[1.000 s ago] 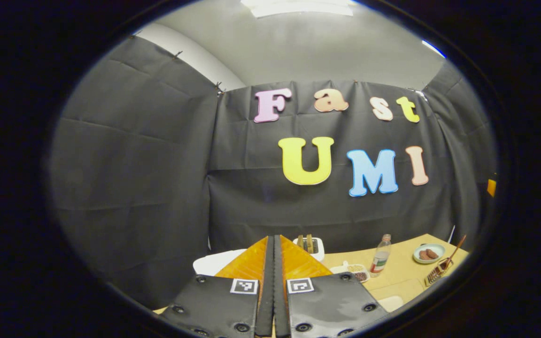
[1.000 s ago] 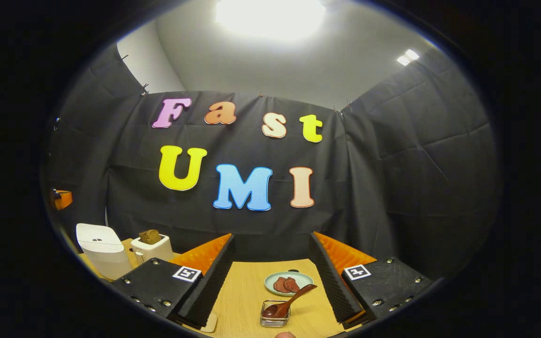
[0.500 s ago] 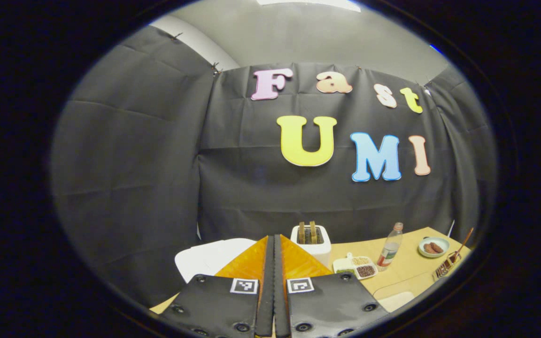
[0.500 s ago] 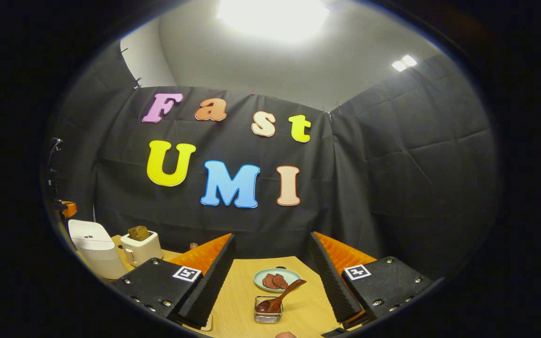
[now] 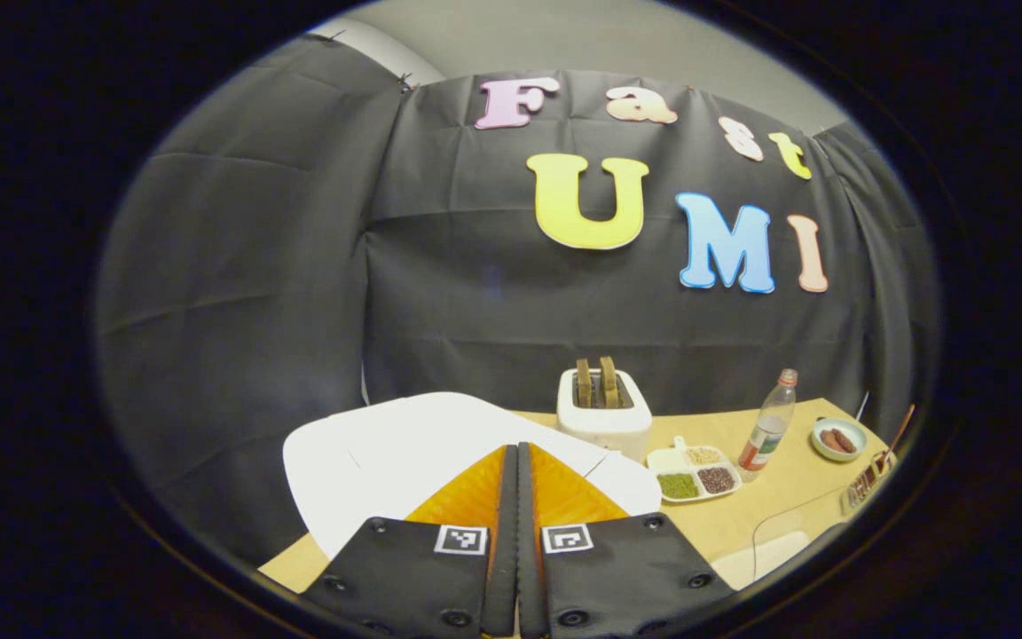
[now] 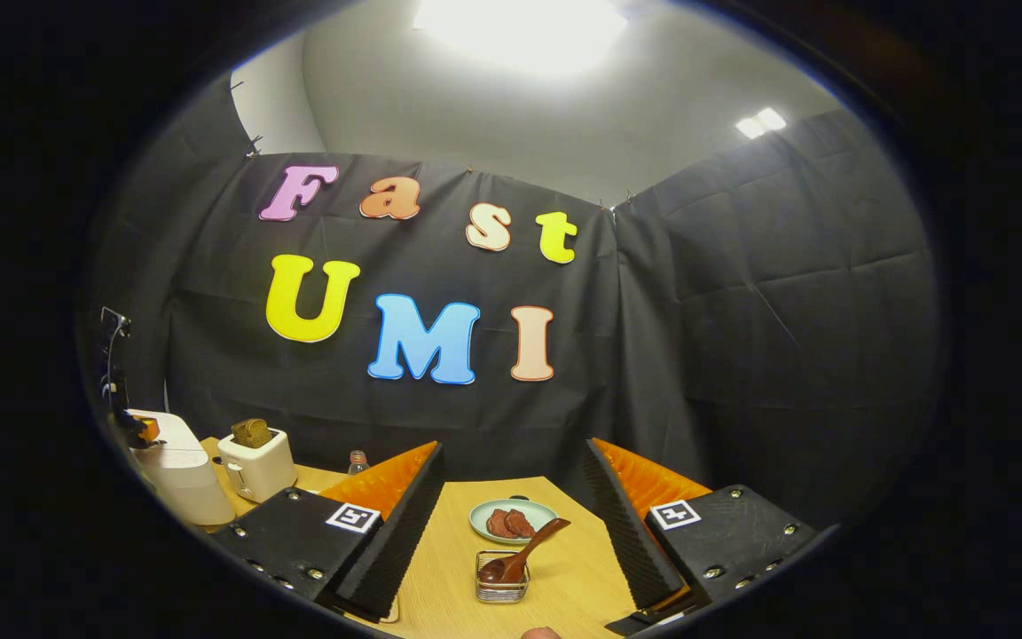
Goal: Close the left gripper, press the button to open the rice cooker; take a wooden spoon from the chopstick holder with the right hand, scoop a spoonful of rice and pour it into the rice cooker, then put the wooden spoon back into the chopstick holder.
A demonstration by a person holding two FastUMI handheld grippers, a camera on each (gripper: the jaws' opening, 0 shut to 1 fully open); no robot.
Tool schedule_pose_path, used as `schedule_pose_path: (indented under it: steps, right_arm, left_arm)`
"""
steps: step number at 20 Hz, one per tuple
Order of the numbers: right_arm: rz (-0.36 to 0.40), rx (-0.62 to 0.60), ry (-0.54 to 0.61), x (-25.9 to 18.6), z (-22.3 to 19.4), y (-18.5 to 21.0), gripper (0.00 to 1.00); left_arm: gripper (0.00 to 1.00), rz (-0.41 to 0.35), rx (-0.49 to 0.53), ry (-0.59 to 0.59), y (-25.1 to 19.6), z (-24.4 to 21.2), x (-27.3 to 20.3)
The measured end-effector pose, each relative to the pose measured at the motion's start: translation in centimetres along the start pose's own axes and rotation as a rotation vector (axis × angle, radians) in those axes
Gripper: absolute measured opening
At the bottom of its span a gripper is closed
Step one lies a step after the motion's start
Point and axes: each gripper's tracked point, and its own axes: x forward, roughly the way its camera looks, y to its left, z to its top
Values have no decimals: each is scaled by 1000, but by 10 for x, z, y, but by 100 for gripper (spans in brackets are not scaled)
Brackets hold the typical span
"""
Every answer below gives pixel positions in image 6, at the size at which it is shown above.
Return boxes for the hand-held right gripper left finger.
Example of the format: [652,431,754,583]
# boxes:
[209,441,446,622]

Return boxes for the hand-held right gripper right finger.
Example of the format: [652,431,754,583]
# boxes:
[584,437,818,635]

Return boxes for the white rice cooker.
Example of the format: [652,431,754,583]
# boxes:
[125,410,237,526]

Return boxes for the brown wooden spoon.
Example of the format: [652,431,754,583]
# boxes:
[478,517,571,585]

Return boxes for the metal wire chopstick holder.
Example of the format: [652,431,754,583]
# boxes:
[476,550,531,604]

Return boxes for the light green plate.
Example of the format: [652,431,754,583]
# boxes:
[469,497,559,545]

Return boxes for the brown toast slice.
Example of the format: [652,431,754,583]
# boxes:
[230,418,274,449]

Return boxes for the white toaster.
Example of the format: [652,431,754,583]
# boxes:
[216,428,297,504]

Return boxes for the black backdrop cloth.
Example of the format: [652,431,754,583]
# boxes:
[85,75,942,529]

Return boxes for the ceiling light panel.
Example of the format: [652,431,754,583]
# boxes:
[413,0,629,77]
[735,106,788,140]

